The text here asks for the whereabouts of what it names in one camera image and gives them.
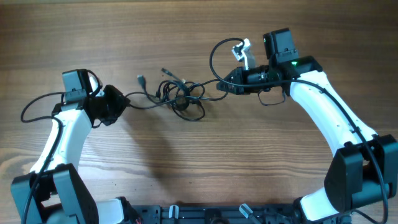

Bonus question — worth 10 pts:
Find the thick black USB cable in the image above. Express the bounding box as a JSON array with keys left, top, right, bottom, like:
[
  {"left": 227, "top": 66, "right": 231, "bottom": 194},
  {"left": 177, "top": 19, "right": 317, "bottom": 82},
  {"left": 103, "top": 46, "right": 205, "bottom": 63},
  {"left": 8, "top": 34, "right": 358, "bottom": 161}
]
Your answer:
[{"left": 126, "top": 74, "right": 229, "bottom": 122}]

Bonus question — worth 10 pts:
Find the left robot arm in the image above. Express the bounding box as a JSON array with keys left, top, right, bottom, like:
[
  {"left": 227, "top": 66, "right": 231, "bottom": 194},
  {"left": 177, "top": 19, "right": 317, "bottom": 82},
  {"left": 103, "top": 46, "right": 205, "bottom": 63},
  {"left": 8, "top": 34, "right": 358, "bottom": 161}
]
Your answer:
[{"left": 11, "top": 69, "right": 137, "bottom": 223}]

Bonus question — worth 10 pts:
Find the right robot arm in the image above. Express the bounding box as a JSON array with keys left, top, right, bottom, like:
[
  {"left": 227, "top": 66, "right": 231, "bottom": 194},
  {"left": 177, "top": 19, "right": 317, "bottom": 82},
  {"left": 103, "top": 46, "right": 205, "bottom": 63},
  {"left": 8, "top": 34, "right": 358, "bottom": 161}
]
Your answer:
[{"left": 216, "top": 28, "right": 397, "bottom": 223}]

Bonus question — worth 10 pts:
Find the right camera cable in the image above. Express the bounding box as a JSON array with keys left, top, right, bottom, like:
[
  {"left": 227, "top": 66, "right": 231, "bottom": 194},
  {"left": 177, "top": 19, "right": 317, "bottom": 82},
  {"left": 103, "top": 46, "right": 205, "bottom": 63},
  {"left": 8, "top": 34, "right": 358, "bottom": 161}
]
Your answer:
[{"left": 209, "top": 37, "right": 389, "bottom": 224}]

